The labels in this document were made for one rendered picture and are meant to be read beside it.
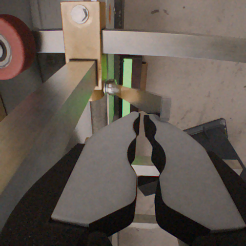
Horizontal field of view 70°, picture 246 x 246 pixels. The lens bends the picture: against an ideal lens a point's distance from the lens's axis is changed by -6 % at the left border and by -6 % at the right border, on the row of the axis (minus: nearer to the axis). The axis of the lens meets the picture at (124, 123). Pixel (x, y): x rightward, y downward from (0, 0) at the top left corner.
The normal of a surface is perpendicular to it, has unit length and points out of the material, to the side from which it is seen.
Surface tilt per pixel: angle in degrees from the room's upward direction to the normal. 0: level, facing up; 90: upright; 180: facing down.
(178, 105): 0
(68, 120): 90
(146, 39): 0
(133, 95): 76
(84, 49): 0
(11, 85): 90
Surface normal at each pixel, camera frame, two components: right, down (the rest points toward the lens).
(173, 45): -0.06, 0.54
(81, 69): 0.03, -0.84
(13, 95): 1.00, 0.05
